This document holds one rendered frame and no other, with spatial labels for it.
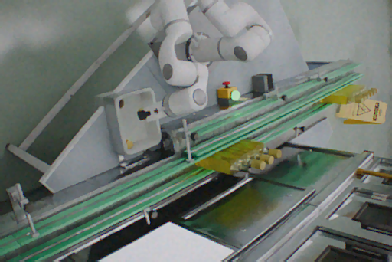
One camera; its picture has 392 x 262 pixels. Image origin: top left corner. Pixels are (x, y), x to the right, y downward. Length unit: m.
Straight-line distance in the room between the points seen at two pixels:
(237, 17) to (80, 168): 0.78
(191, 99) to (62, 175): 0.57
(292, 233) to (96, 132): 0.78
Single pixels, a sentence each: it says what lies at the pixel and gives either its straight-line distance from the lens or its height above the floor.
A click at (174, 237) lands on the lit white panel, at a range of 1.26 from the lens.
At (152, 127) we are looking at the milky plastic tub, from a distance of 1.45.
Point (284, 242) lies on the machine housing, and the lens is 1.21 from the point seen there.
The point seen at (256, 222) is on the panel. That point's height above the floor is 1.26.
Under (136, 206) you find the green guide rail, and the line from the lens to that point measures 1.31.
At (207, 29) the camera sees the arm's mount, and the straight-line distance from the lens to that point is 1.56.
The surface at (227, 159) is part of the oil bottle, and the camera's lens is 1.41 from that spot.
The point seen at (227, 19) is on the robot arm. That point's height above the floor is 1.10.
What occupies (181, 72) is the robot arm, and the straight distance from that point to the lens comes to 1.03.
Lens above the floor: 1.95
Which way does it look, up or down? 45 degrees down
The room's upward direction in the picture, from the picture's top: 100 degrees clockwise
